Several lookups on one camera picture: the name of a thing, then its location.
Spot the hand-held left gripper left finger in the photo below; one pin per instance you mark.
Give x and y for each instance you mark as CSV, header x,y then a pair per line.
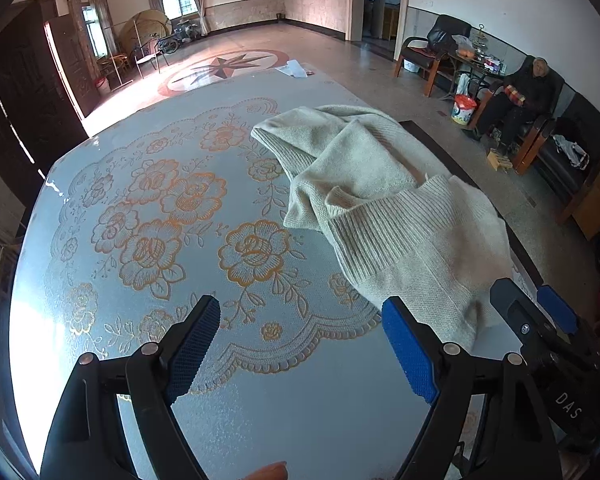
x,y
195,350

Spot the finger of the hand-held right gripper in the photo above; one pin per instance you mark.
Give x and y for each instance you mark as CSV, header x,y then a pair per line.
x,y
557,310
515,310

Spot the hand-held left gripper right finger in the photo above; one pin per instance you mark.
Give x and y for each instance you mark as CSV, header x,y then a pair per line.
x,y
407,355

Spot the cream knit sweater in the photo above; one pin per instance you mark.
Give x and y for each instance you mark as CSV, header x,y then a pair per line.
x,y
380,210

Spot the light wooden cabinet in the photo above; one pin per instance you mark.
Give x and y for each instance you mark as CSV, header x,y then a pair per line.
x,y
597,200

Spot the small wooden stool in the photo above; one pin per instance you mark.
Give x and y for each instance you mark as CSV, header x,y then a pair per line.
x,y
497,159

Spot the floral plastic tablecloth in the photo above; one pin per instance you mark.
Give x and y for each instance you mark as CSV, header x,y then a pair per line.
x,y
155,200

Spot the white cloth bag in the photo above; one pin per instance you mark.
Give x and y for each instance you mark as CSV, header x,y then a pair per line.
x,y
570,149

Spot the black leather sofa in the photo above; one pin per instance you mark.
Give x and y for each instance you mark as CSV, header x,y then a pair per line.
x,y
580,120

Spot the white and orange bag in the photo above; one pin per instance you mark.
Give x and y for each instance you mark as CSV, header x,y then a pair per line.
x,y
464,110

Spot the striped hand warmer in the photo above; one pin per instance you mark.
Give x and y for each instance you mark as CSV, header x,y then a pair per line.
x,y
515,96

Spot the white plastic bag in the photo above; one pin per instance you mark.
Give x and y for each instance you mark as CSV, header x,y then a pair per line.
x,y
463,84

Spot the wooden side table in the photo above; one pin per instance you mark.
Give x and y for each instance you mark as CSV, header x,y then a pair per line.
x,y
472,67

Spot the red bucket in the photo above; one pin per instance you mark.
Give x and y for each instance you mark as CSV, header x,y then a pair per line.
x,y
102,86

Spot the black leather armchair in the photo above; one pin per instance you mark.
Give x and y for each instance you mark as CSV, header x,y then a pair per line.
x,y
447,30

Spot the flat white paper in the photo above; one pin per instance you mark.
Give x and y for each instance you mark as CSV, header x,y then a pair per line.
x,y
282,68

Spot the rattan chair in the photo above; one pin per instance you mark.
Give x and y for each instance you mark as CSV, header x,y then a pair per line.
x,y
115,62

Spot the folded white paper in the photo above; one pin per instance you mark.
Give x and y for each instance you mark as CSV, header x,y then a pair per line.
x,y
300,69

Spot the dark wooden double door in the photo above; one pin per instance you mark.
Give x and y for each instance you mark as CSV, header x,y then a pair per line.
x,y
35,90

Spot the dark bicycle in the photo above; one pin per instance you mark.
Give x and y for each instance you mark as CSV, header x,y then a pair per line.
x,y
182,35

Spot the round wooden tabletop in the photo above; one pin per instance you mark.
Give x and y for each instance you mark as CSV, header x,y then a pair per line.
x,y
145,25

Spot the patterned brown curtain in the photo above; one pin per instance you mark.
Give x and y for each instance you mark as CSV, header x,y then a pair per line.
x,y
100,35

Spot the narrow window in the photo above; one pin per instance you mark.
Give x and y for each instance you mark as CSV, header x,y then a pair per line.
x,y
90,27

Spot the metal frame chair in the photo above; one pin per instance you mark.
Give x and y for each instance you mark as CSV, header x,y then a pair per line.
x,y
147,57

